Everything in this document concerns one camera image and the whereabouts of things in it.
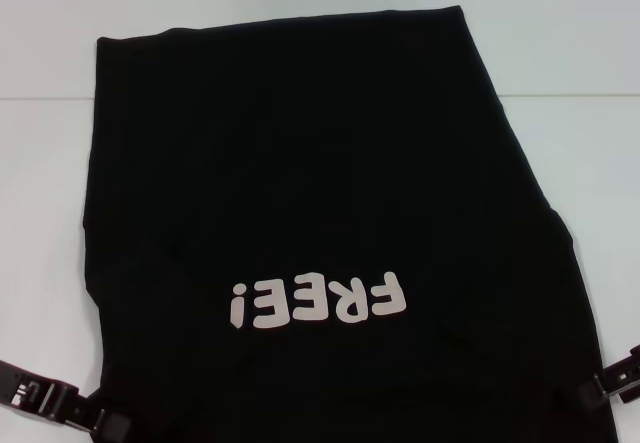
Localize black FREE print t-shirt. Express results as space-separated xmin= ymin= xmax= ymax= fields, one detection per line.
xmin=82 ymin=5 xmax=609 ymax=443

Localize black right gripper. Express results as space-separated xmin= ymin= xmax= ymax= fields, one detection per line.
xmin=574 ymin=344 xmax=640 ymax=408

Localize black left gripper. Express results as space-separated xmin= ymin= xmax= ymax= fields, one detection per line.
xmin=0 ymin=345 xmax=132 ymax=433

